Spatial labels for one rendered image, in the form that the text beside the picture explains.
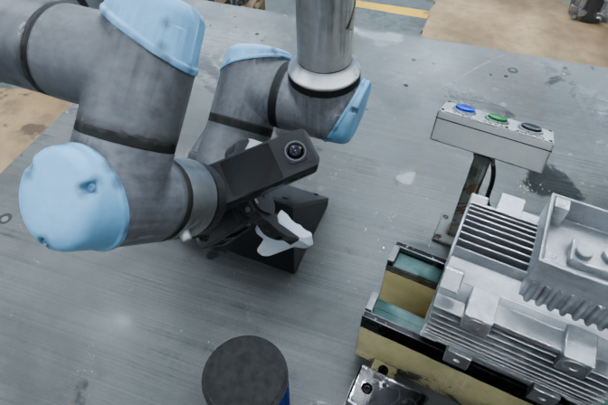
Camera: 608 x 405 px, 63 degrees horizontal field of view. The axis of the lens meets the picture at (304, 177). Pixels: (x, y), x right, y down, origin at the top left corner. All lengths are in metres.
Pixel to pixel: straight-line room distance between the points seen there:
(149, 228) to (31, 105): 2.45
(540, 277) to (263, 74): 0.51
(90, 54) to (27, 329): 0.65
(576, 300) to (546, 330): 0.05
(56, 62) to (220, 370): 0.25
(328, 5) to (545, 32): 2.42
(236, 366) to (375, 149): 0.80
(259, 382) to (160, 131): 0.19
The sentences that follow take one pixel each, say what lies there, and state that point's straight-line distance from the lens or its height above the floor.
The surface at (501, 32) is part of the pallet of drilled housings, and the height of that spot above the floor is 0.15.
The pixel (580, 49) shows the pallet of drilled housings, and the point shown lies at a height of 0.15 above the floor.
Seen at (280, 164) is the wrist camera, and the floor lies 1.21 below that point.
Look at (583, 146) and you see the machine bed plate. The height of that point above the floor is 0.80.
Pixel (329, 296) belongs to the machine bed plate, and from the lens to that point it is 0.87.
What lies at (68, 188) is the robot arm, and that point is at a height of 1.32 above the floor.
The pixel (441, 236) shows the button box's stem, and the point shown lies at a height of 0.81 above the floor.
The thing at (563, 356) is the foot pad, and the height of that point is 1.07.
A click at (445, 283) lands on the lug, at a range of 0.58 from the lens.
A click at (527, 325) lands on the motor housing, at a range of 0.60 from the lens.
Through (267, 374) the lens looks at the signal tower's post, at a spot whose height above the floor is 1.22.
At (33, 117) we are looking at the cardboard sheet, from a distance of 2.74.
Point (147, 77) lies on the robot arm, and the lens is 0.36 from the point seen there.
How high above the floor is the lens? 1.56
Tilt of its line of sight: 47 degrees down
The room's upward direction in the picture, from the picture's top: straight up
